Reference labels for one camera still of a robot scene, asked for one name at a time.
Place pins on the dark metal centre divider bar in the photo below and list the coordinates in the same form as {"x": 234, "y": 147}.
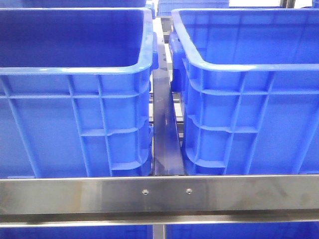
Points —
{"x": 167, "y": 154}

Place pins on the left blue plastic bin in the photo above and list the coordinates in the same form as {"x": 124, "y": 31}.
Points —
{"x": 74, "y": 92}

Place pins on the blue plastic bin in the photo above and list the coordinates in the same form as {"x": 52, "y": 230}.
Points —
{"x": 74, "y": 92}
{"x": 249, "y": 85}

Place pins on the right blue plastic bin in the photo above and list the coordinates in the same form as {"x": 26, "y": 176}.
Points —
{"x": 249, "y": 85}

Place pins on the far right blue bin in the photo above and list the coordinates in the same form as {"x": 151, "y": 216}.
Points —
{"x": 166, "y": 6}

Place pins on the lower left blue bin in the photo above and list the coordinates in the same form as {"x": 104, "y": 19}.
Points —
{"x": 102, "y": 232}

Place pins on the far left blue bin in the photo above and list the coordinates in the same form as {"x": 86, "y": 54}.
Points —
{"x": 80, "y": 3}

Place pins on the lower right blue bin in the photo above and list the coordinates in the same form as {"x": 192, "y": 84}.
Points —
{"x": 299, "y": 230}

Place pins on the stainless steel front rail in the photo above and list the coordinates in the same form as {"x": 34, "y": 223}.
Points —
{"x": 75, "y": 202}

